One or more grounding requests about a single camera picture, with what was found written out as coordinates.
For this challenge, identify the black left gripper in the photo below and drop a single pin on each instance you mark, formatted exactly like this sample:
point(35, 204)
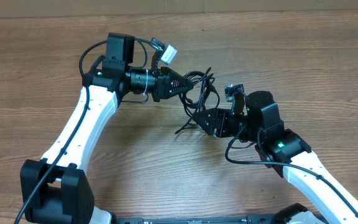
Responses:
point(163, 80)

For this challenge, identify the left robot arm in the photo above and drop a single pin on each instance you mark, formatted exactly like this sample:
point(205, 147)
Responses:
point(55, 188)

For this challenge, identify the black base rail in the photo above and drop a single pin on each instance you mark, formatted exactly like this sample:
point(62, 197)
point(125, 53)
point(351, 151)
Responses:
point(295, 213)

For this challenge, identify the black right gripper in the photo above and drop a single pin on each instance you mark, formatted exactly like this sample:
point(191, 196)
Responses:
point(214, 116)

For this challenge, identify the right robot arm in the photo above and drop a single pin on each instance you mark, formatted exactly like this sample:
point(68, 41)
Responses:
point(255, 118)

